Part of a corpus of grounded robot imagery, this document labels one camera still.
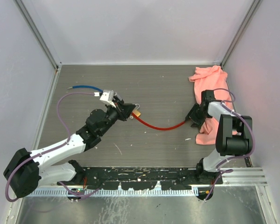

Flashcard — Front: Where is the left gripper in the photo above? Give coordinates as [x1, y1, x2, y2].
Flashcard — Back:
[98, 99, 134, 135]

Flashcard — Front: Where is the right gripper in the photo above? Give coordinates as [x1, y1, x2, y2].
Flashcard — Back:
[185, 103, 209, 128]

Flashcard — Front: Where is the red cable lock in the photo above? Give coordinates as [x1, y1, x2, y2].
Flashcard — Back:
[134, 90, 189, 131]

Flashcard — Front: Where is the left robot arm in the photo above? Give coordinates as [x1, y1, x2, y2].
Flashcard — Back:
[3, 97, 136, 202]

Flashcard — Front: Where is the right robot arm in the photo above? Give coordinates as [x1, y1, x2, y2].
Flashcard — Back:
[185, 88, 255, 184]

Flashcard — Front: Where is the brass padlock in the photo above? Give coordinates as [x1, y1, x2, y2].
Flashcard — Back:
[130, 104, 141, 119]

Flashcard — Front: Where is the pink cloth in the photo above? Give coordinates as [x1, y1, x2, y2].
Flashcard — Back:
[189, 65, 233, 145]

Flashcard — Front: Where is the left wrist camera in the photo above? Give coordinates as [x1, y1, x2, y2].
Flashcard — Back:
[99, 90, 116, 108]

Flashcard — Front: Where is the blue cable lock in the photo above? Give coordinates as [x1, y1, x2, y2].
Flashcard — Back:
[67, 85, 103, 92]

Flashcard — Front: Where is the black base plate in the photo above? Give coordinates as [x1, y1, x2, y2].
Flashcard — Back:
[63, 167, 218, 190]

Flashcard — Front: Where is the slotted cable duct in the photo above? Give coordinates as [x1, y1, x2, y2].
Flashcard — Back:
[28, 186, 198, 197]

